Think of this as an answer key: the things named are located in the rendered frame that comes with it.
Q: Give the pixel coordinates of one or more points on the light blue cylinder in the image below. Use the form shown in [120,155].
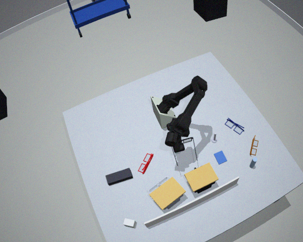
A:
[254,160]

